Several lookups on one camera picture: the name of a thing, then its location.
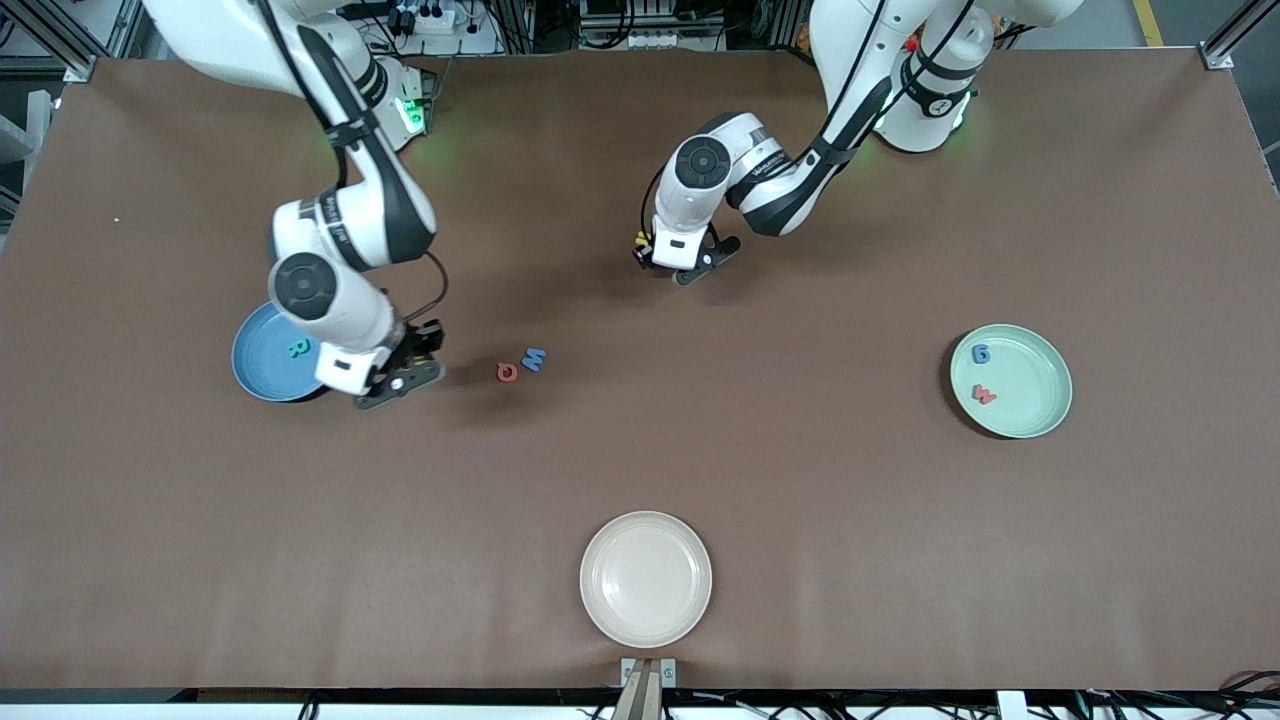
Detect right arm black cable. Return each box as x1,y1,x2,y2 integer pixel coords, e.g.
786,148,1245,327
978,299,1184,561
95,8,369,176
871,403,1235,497
400,250,450,324

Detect cream white plate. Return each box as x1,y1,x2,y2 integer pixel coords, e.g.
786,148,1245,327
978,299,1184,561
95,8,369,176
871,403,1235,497
580,511,713,649

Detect metal table edge bracket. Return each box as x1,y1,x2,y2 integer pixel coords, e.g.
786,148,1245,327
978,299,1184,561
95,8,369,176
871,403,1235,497
620,657,677,690

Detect green plate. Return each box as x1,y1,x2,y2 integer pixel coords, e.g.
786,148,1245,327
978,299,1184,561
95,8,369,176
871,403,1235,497
949,324,1073,440

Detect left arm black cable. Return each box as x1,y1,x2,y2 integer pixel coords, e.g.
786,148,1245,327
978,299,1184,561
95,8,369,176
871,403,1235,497
640,165,667,237

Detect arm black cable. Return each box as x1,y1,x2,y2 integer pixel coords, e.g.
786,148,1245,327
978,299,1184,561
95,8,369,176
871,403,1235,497
400,250,450,324
640,165,667,237

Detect blue plate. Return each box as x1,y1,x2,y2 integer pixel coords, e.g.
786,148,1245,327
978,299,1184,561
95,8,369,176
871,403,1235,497
231,300,336,403

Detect white power strip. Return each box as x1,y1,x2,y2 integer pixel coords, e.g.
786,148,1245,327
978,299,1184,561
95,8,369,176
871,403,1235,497
385,0,458,33

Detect brown table cover sheet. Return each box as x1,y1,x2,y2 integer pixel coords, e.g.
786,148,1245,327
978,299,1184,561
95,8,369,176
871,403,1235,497
0,50,1280,693

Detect aluminium frame profile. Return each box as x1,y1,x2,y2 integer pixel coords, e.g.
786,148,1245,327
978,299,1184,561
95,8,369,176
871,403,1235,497
0,0,101,83
1200,0,1280,71

